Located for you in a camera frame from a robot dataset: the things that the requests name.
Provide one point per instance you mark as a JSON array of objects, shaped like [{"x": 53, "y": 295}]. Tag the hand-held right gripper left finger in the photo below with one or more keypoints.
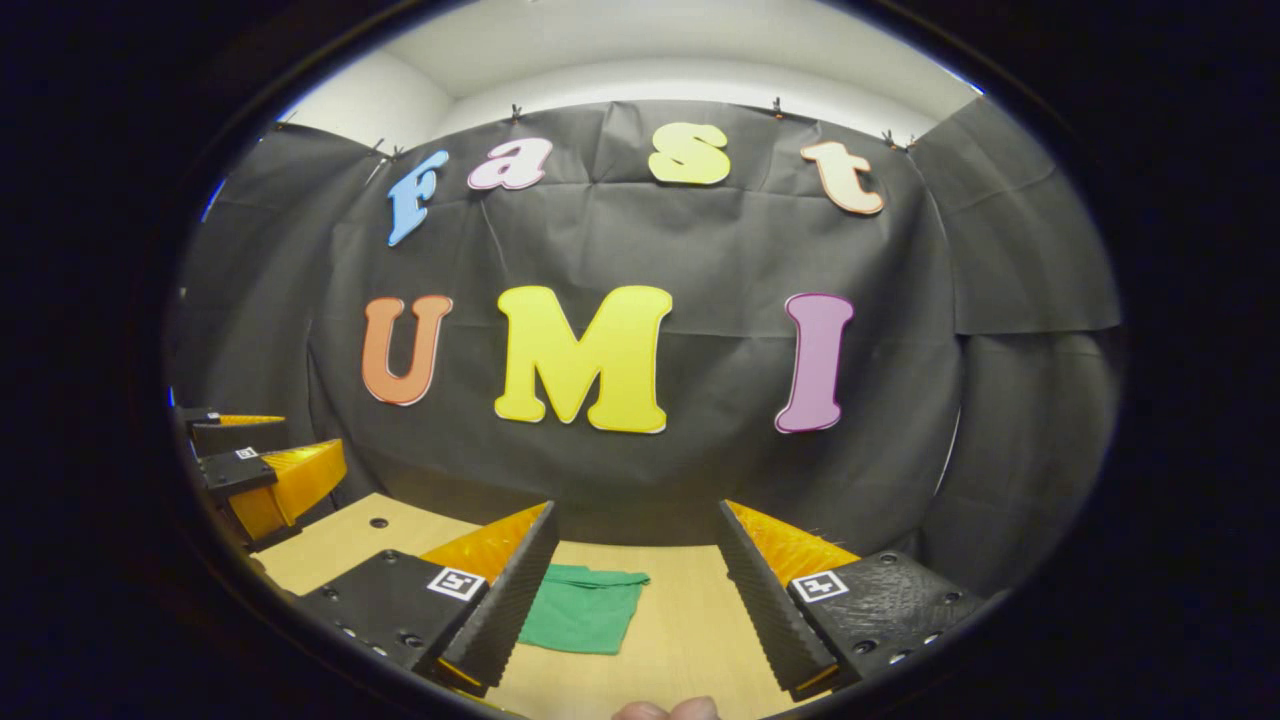
[{"x": 510, "y": 610}]

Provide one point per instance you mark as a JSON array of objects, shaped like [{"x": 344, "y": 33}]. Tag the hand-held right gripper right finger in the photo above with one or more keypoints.
[{"x": 768, "y": 620}]

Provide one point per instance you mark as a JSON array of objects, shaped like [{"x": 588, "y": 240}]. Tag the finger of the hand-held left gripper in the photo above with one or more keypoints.
[
  {"x": 240, "y": 434},
  {"x": 235, "y": 474}
]

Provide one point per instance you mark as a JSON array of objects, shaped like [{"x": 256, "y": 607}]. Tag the green T-shirt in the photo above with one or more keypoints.
[{"x": 585, "y": 615}]

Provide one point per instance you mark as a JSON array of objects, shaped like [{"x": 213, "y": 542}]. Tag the black backdrop cloth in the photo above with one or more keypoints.
[{"x": 720, "y": 260}]

